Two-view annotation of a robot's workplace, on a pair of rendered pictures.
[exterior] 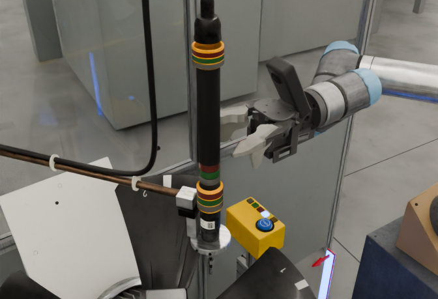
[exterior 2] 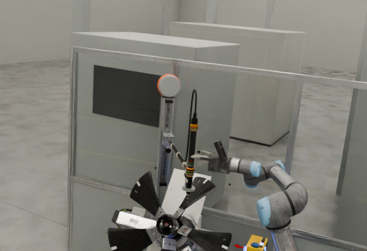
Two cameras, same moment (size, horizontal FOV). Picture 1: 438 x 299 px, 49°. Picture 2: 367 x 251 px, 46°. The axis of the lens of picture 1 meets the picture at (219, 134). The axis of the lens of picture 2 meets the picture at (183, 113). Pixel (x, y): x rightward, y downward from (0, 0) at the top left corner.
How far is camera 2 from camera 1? 195 cm
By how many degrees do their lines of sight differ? 55
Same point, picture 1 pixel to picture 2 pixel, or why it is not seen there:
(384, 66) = (276, 169)
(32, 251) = (171, 188)
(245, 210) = (257, 238)
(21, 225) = (173, 180)
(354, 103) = (242, 168)
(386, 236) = not seen: outside the picture
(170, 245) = (190, 197)
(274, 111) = (214, 155)
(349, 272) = not seen: outside the picture
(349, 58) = (272, 164)
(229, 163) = (298, 242)
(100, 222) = not seen: hidden behind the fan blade
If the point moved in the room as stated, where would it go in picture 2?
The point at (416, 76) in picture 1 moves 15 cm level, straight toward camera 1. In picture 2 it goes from (278, 175) to (249, 174)
